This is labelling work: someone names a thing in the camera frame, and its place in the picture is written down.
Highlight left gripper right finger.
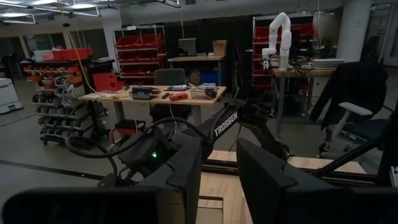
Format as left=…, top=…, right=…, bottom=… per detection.
left=236, top=138, right=398, bottom=224

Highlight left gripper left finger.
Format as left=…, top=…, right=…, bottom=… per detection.
left=1, top=136, right=203, bottom=224

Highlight black red floor toolbox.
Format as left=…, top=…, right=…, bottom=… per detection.
left=109, top=119, right=147, bottom=144

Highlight red hand tool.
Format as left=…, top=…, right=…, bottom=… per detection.
left=169, top=92, right=189, bottom=102

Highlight wooden work desk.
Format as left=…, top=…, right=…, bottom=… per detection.
left=78, top=85, right=227, bottom=125

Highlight black desk chair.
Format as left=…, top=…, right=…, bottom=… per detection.
left=149, top=68, right=192, bottom=123

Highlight red tool case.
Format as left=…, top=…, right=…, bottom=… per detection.
left=92, top=72, right=124, bottom=92

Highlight blue storage bin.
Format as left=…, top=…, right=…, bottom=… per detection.
left=198, top=72, right=218, bottom=85

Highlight black parts bin cart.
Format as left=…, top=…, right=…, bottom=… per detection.
left=20, top=48, right=109, bottom=146

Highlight wooden workbench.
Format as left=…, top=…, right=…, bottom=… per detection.
left=167, top=55, right=225, bottom=86

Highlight office chair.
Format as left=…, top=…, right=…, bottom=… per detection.
left=318, top=62, right=392, bottom=155

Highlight grey stacked trays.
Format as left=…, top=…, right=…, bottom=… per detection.
left=178, top=37, right=198, bottom=57

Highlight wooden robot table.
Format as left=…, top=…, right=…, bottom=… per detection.
left=272, top=67, right=337, bottom=139

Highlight red storage bin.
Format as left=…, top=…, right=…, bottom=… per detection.
left=51, top=47, right=94, bottom=62

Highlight cardboard box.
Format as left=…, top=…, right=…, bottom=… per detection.
left=213, top=39, right=228, bottom=57

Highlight black jacket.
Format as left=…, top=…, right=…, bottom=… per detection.
left=309, top=61, right=389, bottom=130

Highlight grey metal case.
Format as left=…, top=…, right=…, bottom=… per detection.
left=310, top=58, right=345, bottom=70

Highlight white machine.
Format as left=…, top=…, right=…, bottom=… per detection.
left=0, top=77, right=24, bottom=114

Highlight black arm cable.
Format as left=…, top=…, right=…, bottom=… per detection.
left=64, top=116, right=206, bottom=187

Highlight wire mesh basket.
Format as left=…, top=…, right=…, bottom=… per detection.
left=188, top=86, right=208, bottom=101

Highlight yellow hanging cable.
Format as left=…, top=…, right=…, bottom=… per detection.
left=57, top=0, right=98, bottom=94

